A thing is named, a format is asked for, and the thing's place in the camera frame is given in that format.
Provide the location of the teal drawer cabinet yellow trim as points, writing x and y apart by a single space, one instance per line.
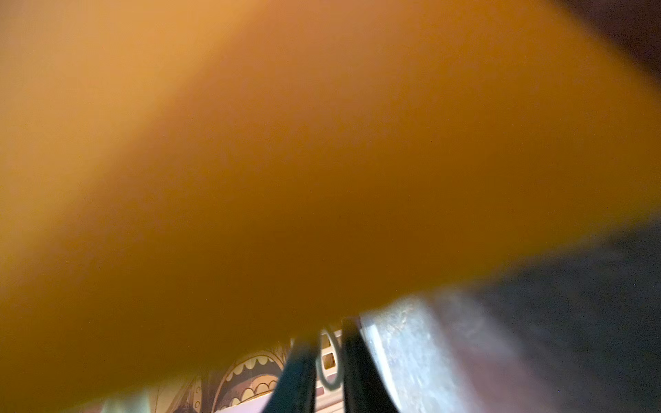
183 181

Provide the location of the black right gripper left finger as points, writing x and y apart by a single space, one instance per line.
295 392

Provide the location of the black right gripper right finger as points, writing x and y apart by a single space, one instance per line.
364 390

